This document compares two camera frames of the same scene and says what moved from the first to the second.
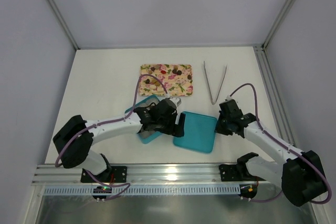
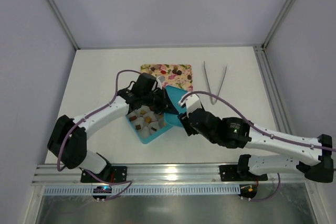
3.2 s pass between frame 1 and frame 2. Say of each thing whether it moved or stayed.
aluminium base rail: stayed
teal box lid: moved
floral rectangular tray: stayed
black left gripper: moved
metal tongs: stayed
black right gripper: moved
